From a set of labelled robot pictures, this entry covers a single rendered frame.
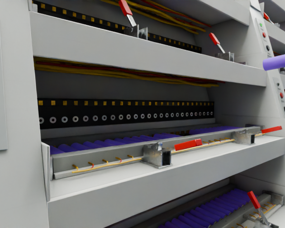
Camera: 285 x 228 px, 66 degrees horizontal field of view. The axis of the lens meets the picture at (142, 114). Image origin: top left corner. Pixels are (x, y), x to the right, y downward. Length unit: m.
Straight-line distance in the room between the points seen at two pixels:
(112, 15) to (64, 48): 0.37
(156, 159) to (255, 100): 0.47
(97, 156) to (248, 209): 0.42
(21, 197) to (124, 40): 0.22
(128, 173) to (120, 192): 0.03
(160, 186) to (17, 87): 0.20
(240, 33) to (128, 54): 0.51
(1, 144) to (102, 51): 0.16
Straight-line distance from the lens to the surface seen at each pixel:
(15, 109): 0.23
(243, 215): 0.58
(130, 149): 0.32
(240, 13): 0.73
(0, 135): 0.22
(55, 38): 0.27
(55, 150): 0.33
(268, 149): 0.59
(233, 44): 0.77
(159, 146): 0.31
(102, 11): 0.62
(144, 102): 0.51
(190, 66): 0.41
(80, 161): 0.29
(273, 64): 0.39
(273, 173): 0.73
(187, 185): 0.34
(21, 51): 0.25
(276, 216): 0.67
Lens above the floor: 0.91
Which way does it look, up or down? 10 degrees up
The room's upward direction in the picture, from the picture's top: 10 degrees counter-clockwise
